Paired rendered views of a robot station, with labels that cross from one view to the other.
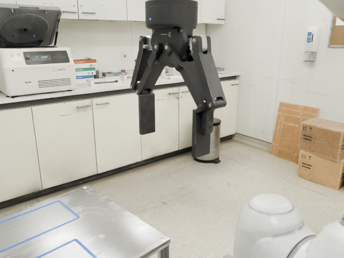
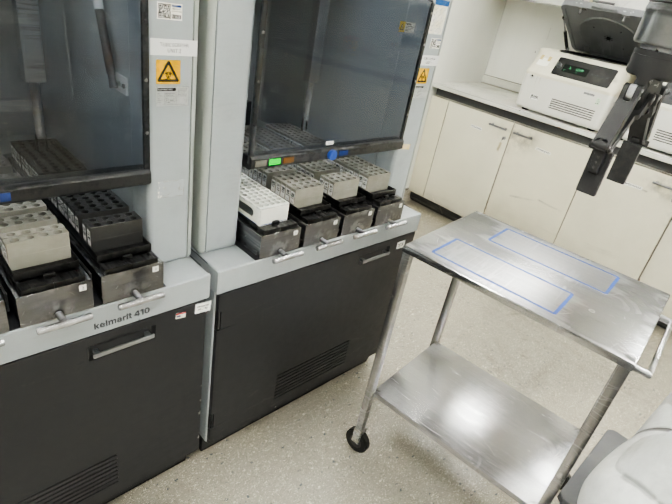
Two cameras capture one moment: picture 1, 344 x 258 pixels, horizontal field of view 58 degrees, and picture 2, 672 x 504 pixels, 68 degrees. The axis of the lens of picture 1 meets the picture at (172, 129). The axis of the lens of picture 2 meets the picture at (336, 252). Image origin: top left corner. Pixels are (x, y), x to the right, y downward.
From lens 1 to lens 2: 0.74 m
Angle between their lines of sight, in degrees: 74
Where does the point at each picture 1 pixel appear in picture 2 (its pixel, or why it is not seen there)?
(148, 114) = (623, 162)
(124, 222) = (627, 326)
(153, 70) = not seen: hidden behind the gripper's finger
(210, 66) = (619, 112)
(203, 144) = (589, 183)
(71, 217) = (601, 288)
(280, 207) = not seen: outside the picture
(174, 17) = (634, 64)
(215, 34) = not seen: outside the picture
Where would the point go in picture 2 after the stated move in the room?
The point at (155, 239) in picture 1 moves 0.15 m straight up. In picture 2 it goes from (622, 351) to (655, 294)
